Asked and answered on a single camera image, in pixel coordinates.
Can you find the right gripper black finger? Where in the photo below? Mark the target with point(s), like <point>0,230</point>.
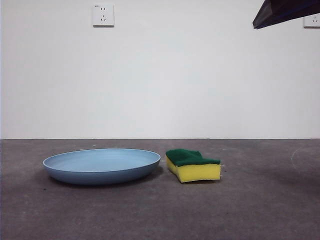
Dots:
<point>280,11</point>

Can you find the yellow sponge with green pad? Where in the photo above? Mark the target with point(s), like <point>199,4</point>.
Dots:
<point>197,172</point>

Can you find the blue round plate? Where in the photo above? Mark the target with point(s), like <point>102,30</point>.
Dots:
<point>100,170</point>

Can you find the white wall socket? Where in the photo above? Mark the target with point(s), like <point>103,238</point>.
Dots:
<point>312,22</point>
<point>103,15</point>

